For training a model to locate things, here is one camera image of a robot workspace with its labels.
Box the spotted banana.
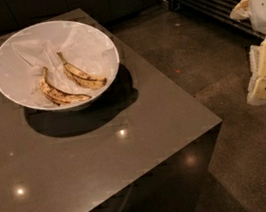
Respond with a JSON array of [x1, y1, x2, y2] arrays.
[[57, 52, 108, 90], [39, 67, 91, 105]]

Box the white bowl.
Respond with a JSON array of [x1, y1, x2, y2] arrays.
[[0, 10, 128, 124]]

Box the white paper liner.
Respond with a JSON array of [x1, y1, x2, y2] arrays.
[[11, 25, 119, 109]]

